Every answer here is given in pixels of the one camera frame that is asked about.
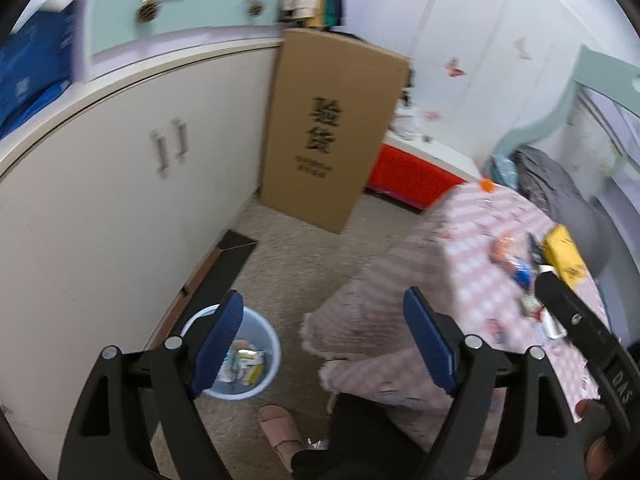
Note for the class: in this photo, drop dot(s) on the orange plastic cap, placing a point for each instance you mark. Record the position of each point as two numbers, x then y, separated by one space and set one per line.
487 185

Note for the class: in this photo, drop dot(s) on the black floor board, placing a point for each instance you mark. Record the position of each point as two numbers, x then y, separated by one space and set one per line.
218 273

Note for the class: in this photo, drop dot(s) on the blue shopping bag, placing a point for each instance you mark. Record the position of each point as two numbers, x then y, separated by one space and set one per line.
36 66

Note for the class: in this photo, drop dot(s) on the pink slipper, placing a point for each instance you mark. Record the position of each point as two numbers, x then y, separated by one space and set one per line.
280 429

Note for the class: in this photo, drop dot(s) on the mint green bed frame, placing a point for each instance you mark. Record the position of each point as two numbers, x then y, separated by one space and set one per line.
592 132

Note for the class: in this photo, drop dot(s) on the pink checkered bed sheet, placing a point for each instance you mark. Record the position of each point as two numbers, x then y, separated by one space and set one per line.
390 410

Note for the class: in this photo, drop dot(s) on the colourful snack wrapper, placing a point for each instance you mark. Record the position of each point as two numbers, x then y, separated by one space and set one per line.
502 250

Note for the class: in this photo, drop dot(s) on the white plastic bag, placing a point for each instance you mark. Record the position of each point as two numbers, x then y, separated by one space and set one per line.
405 122

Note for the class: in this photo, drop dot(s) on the beige low cabinet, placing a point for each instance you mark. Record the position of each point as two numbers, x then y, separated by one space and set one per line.
111 199

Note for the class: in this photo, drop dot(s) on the yellow snack wrapper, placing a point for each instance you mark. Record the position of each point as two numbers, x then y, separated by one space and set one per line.
561 252

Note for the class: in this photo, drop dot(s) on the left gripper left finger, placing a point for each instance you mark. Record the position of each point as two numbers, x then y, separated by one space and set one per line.
107 437

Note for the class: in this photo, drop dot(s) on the red bench with white top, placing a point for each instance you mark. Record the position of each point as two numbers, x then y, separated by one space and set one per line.
416 172

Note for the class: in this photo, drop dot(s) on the blue snack packet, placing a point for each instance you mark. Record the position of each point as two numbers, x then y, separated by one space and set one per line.
520 272

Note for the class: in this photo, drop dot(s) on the mint green drawer unit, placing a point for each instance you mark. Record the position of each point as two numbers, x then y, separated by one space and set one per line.
115 33

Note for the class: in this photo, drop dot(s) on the tall brown cardboard box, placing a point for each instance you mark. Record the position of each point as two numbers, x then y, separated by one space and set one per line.
332 102

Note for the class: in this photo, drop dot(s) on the light blue trash bin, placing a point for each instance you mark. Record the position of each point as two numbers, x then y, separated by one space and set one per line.
252 362

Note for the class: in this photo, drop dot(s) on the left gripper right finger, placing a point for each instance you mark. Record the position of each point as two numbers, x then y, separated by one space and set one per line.
537 437

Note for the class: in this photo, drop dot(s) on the person's right hand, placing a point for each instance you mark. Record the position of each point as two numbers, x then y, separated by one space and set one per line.
592 428

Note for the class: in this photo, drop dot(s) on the grey blanket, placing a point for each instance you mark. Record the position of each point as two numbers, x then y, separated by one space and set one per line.
548 186

